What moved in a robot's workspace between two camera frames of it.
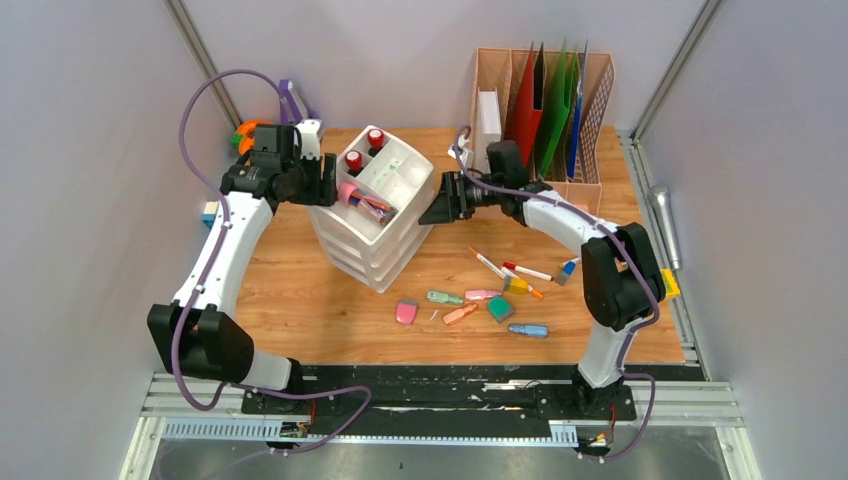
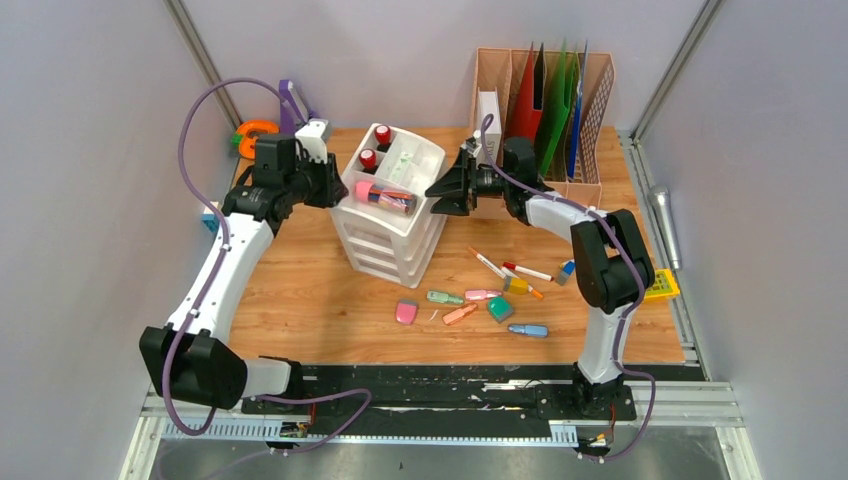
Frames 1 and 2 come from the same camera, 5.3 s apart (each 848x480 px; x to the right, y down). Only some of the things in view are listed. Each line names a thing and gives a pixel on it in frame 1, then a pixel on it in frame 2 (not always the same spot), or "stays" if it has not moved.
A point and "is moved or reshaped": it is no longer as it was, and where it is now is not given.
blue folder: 577,115 stays
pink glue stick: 374,208 -> 384,196
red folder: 527,120 stays
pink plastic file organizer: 554,103 stays
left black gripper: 323,192 stays
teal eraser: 500,309 stays
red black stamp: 354,162 -> 367,159
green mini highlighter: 443,297 stays
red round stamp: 376,141 is moved or reshaped
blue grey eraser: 568,267 stays
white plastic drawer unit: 378,223 is moved or reshaped
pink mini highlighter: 479,294 stays
